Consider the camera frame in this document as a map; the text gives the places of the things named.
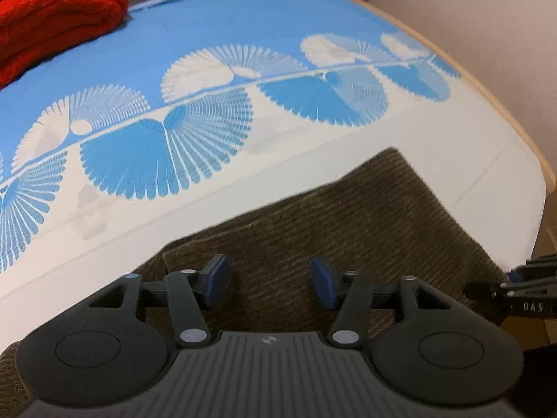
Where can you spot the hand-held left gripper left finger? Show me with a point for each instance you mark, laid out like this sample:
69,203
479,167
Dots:
215,281

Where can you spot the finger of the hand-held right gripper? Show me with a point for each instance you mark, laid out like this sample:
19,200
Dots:
535,268
483,291

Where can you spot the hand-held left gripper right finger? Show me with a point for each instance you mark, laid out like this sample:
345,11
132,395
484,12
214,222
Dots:
324,279

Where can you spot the blue white printed bed sheet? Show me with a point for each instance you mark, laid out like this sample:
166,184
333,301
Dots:
217,17

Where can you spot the red folded blanket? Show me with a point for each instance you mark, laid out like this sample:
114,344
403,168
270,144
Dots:
52,13

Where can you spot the wooden bed frame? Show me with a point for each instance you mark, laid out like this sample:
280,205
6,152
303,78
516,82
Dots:
500,109

